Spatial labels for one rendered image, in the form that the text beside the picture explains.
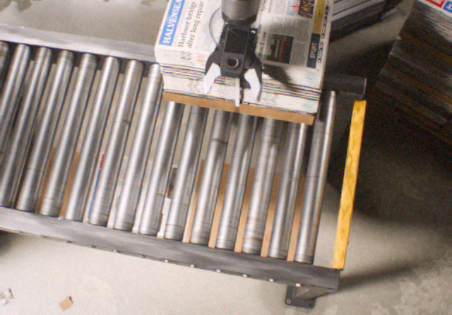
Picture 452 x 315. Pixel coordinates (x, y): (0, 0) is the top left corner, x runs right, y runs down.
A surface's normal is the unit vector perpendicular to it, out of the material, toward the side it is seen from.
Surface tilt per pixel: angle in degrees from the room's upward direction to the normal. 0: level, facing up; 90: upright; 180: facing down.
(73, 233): 0
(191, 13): 10
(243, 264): 0
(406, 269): 0
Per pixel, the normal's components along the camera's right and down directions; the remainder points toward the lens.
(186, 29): -0.04, -0.44
